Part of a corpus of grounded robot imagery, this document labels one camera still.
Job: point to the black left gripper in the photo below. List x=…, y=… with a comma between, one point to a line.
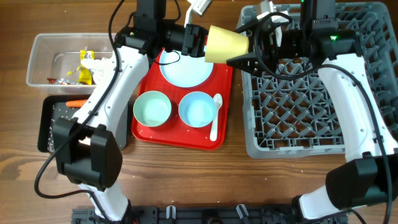
x=195, y=45

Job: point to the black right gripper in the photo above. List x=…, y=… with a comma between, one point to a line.
x=266, y=49

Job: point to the yellow plastic cup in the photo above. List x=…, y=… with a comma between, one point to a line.
x=222, y=45

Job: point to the green bowl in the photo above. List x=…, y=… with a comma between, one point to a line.
x=152, y=108

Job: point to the yellow snack wrapper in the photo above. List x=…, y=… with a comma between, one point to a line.
x=85, y=76

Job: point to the orange carrot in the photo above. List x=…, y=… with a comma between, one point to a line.
x=75, y=103

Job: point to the red snack wrapper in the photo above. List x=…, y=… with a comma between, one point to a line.
x=61, y=81

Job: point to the white rice pile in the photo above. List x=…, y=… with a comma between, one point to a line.
x=57, y=110

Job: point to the white tissue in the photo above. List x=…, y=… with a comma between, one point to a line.
x=99, y=68

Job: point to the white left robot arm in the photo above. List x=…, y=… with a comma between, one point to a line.
x=86, y=150

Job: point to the grey dishwasher rack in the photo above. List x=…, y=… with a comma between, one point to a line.
x=297, y=118

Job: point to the light blue plate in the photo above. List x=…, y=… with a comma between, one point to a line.
x=184, y=71

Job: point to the white plastic spoon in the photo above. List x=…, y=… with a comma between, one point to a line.
x=214, y=127

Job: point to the light blue bowl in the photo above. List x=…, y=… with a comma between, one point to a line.
x=197, y=109

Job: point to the clear plastic bin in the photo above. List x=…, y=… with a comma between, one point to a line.
x=54, y=55

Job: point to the black plastic tray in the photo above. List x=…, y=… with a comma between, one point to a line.
x=122, y=132

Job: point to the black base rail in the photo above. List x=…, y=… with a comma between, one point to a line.
x=192, y=215

